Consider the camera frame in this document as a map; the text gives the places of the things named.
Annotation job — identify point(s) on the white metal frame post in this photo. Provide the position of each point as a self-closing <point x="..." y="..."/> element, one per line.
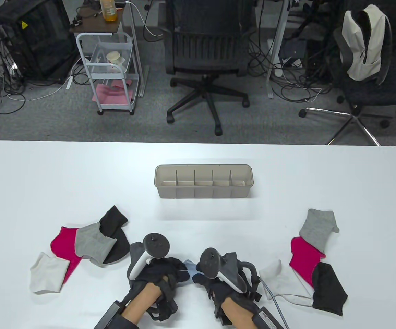
<point x="276" y="44"/>
<point x="134" y="44"/>

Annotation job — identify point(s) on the grey tracking controller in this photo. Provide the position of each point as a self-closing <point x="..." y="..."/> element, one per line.
<point x="210" y="262"/>
<point x="156" y="245"/>

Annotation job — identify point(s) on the person's right forearm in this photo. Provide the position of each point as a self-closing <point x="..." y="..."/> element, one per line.
<point x="239" y="308"/>

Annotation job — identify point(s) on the pink sock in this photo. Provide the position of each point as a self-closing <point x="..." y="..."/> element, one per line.
<point x="304" y="260"/>
<point x="62" y="245"/>

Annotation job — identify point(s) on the black computer tower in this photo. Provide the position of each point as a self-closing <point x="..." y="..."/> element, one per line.
<point x="36" y="41"/>

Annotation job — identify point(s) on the person's left forearm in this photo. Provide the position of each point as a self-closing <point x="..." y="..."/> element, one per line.
<point x="139" y="305"/>

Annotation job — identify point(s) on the beige divided organizer box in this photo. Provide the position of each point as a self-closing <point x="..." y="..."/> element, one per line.
<point x="201" y="193"/>

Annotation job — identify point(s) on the grey sock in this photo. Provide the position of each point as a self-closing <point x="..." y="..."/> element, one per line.
<point x="316" y="228"/>
<point x="91" y="243"/>

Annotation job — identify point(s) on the white power strip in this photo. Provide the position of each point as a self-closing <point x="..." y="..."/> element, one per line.
<point x="69" y="83"/>

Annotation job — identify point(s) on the white rolling cart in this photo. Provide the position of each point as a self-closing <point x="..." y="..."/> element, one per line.
<point x="95" y="22"/>

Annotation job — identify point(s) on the person's right hand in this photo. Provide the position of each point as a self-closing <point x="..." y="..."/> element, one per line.
<point x="218" y="291"/>

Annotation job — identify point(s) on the bottle of orange liquid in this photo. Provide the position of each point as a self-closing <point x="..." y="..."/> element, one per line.
<point x="108" y="12"/>

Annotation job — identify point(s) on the pink cloth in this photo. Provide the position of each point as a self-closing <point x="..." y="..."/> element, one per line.
<point x="110" y="96"/>

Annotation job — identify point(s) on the white sock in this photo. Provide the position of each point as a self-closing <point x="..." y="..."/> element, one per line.
<point x="47" y="274"/>
<point x="283" y="282"/>

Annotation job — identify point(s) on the cream backpack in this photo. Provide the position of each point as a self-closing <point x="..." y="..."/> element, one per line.
<point x="355" y="65"/>

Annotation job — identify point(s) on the black sock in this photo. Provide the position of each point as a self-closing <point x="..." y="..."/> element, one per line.
<point x="114" y="219"/>
<point x="328" y="291"/>

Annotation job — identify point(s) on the cream cup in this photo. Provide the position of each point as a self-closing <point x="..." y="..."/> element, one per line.
<point x="114" y="56"/>

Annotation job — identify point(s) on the person's left hand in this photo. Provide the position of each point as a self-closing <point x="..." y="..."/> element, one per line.
<point x="160" y="270"/>

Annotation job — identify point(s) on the dark chair with chrome base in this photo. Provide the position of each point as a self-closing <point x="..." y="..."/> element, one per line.
<point x="372" y="92"/>

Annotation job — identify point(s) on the black mesh office chair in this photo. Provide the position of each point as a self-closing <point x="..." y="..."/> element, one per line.
<point x="204" y="51"/>

